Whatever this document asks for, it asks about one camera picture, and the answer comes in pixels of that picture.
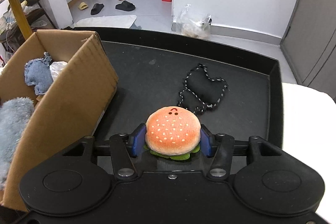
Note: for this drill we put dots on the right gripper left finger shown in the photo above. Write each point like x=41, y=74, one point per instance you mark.
x=123, y=148

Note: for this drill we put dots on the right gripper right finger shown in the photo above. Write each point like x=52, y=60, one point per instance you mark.
x=220, y=149

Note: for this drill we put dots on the burger plush toy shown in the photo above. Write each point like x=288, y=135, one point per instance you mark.
x=173, y=133

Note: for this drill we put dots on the black stitched plush toy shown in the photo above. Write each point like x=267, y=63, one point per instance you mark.
x=200, y=92

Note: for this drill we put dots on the brown cardboard box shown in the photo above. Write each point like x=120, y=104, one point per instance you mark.
x=70, y=109

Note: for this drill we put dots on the white tissue pack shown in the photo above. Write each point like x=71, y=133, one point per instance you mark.
x=56, y=68

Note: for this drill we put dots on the small blue denim plush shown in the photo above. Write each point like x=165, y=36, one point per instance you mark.
x=37, y=74

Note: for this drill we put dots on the grey fluffy plush toy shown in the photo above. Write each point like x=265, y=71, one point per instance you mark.
x=15, y=114

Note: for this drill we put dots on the black tray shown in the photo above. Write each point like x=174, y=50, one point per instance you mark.
x=236, y=95

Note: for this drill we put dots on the clear plastic bag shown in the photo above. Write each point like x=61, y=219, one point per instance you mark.
x=190, y=22

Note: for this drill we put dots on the white floor mat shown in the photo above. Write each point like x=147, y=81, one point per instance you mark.
x=118, y=21

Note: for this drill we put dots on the grey door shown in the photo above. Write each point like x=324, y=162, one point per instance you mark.
x=307, y=40

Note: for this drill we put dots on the black slipper left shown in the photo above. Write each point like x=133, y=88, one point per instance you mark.
x=97, y=7

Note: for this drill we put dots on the yellow slipper near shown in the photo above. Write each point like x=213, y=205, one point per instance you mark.
x=82, y=6

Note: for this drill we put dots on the yellow round table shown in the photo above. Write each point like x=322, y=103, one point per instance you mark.
x=20, y=18

